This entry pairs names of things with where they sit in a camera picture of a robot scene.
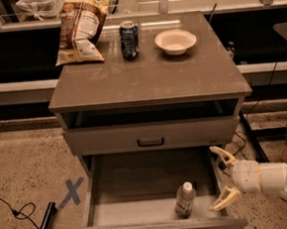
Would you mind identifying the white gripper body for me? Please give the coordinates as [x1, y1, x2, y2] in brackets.
[232, 160, 261, 193]

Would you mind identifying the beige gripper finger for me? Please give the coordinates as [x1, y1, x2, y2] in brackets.
[210, 146, 239, 169]
[210, 186, 242, 211]

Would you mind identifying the clear plastic bottle white cap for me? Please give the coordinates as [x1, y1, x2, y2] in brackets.
[174, 181, 197, 218]

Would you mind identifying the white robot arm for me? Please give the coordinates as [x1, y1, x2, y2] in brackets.
[210, 146, 287, 211]

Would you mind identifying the grey drawer cabinet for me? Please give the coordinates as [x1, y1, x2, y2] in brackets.
[41, 6, 263, 229]

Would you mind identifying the open middle drawer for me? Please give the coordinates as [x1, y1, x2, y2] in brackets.
[81, 148, 247, 229]

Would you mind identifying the closed top drawer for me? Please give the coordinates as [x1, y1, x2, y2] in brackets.
[62, 116, 239, 157]

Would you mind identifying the black tripod leg right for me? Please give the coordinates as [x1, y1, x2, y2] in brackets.
[239, 111, 269, 163]

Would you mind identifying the white paper bowl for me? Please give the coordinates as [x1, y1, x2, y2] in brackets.
[154, 29, 197, 56]

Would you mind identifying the blue tape cross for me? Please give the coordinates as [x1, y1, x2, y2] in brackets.
[58, 177, 84, 209]

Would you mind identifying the dark blue soda can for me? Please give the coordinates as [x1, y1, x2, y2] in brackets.
[119, 20, 140, 60]

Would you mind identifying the brown chip bag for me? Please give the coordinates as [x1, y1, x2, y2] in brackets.
[56, 0, 110, 65]

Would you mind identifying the clear plastic bag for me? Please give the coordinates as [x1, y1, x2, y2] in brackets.
[16, 0, 64, 20]

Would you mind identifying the black drawer handle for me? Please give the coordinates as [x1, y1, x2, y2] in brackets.
[137, 137, 164, 148]

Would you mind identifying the black cable left floor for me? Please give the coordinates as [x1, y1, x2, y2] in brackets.
[0, 185, 71, 229]

